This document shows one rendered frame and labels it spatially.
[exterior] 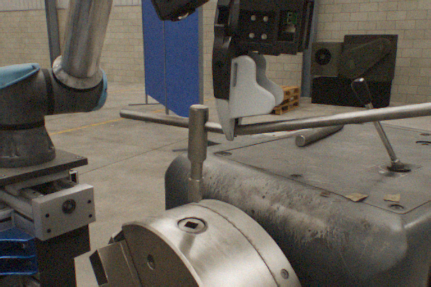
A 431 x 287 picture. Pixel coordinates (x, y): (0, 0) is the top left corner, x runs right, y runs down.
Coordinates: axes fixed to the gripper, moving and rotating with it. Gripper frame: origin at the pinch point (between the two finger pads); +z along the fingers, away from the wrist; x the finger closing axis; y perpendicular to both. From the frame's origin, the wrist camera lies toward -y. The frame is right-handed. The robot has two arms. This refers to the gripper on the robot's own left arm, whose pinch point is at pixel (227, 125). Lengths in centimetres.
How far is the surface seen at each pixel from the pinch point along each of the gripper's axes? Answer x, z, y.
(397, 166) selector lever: 26.2, 10.0, 20.0
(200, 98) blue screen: 458, 106, -187
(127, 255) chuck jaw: -1.0, 19.4, -12.0
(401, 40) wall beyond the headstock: 1009, 44, 62
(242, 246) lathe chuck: -0.2, 14.3, 3.0
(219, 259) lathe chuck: -3.7, 14.4, 1.4
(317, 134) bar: 40.6, 11.0, 5.9
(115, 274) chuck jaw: -3.6, 20.6, -12.1
